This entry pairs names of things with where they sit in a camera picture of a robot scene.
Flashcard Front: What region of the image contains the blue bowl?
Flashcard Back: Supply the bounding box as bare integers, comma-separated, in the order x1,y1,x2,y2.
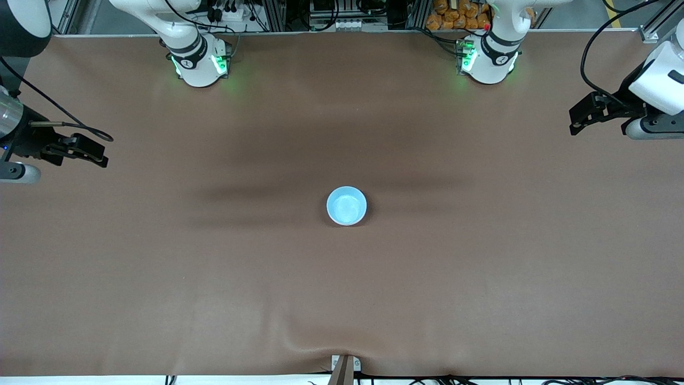
327,186,368,227

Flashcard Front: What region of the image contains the green-lit box at right arm base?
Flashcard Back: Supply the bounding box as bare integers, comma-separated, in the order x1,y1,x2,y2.
212,42,232,76

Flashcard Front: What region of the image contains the green-lit box at left arm base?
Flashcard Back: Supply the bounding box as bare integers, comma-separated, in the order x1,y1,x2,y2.
455,37,478,76

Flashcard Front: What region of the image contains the orange packets pile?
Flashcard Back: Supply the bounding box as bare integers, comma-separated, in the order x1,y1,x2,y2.
425,0,492,32

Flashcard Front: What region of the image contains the white power strip with plugs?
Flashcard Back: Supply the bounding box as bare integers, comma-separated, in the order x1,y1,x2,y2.
206,0,253,23

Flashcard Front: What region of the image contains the brown table cloth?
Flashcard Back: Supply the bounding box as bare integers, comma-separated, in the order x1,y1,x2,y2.
0,29,684,378

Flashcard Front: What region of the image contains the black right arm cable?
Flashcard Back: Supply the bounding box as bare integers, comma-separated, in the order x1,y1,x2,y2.
0,56,115,143

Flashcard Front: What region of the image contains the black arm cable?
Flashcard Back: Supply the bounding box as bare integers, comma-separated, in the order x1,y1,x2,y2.
580,0,666,105
0,56,115,143

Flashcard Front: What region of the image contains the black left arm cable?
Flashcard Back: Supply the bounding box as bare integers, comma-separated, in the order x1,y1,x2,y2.
580,0,666,105

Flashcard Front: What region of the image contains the aluminium frame rail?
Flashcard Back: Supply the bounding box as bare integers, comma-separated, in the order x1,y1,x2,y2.
639,0,684,44
48,0,82,38

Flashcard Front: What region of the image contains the aluminium frame post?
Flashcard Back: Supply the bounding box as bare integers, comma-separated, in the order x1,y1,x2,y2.
406,0,431,30
262,0,287,32

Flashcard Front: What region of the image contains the brown camera post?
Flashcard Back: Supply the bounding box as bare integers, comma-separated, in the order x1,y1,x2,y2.
328,356,355,385

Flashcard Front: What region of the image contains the white metal edge bracket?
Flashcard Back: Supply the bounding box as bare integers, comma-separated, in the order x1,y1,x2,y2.
331,355,362,373

